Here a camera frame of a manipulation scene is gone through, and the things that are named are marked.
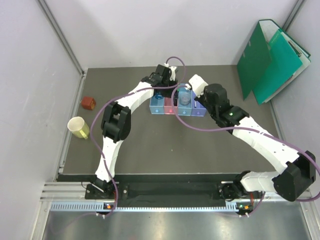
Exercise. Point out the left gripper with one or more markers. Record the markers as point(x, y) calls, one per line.
point(172, 83)

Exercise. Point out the blue slime jar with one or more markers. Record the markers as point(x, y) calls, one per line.
point(158, 96)

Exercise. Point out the clear staples box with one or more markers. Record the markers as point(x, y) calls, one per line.
point(184, 98)

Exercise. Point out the light blue bin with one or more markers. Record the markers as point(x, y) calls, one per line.
point(184, 110)
point(156, 106)

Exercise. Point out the purple plastic bin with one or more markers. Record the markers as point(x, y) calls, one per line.
point(197, 110)

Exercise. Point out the brown box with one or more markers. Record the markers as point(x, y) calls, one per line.
point(88, 103)

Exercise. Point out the green cap highlighter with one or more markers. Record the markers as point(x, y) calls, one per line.
point(175, 102)

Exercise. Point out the pink plastic bin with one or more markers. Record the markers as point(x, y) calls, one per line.
point(168, 108)

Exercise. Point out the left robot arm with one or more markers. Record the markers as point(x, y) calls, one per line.
point(116, 123)

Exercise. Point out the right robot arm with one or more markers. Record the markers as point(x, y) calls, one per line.
point(294, 170)

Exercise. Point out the yellow white mug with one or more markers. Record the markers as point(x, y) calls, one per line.
point(78, 127)

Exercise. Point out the teal folder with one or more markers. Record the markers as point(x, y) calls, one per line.
point(284, 63)

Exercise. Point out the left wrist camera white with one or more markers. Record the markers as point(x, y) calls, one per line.
point(173, 71)

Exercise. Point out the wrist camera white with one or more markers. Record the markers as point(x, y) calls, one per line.
point(173, 71)
point(196, 84)

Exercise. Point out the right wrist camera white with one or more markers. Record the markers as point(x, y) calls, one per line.
point(196, 84)

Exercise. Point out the green ring binder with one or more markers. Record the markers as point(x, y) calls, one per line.
point(256, 57)

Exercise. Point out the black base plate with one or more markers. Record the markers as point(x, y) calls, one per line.
point(165, 190)

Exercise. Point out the aluminium rail with cable duct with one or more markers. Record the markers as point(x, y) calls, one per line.
point(70, 197)

